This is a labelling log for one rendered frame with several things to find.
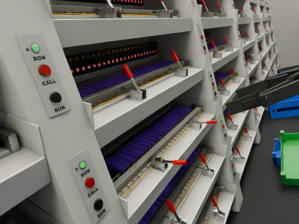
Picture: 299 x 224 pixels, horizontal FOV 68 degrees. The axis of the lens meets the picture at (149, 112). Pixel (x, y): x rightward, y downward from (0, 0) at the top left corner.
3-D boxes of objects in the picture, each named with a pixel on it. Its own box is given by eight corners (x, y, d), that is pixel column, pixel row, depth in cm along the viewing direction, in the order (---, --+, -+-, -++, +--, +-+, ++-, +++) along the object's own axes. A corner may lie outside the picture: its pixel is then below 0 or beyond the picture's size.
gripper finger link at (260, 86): (262, 80, 54) (263, 79, 55) (235, 90, 59) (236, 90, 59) (267, 91, 55) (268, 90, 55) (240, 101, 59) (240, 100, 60)
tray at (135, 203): (214, 123, 93) (216, 102, 89) (127, 236, 45) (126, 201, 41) (171, 113, 102) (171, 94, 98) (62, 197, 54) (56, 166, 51)
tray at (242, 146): (255, 136, 156) (259, 118, 150) (237, 189, 108) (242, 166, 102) (226, 129, 165) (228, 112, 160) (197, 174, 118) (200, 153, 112)
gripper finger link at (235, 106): (262, 104, 47) (262, 105, 46) (231, 114, 51) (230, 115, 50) (256, 91, 46) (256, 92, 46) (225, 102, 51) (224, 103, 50)
